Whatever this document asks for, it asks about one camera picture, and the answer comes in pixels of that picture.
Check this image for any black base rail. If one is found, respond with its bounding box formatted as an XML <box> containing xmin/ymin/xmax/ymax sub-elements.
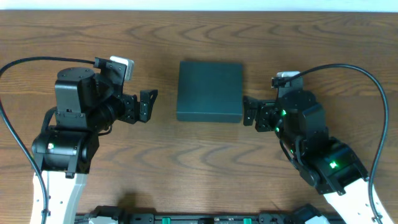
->
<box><xmin>74</xmin><ymin>204</ymin><xmax>345</xmax><ymax>224</ymax></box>

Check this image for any dark green box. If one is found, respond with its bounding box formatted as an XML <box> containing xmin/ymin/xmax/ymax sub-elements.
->
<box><xmin>176</xmin><ymin>61</ymin><xmax>243</xmax><ymax>123</ymax></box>

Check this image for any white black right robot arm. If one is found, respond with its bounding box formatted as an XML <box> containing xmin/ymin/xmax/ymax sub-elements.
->
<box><xmin>243</xmin><ymin>90</ymin><xmax>393</xmax><ymax>223</ymax></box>

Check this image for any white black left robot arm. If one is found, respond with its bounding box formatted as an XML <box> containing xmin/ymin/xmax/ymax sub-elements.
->
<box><xmin>32</xmin><ymin>67</ymin><xmax>158</xmax><ymax>223</ymax></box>

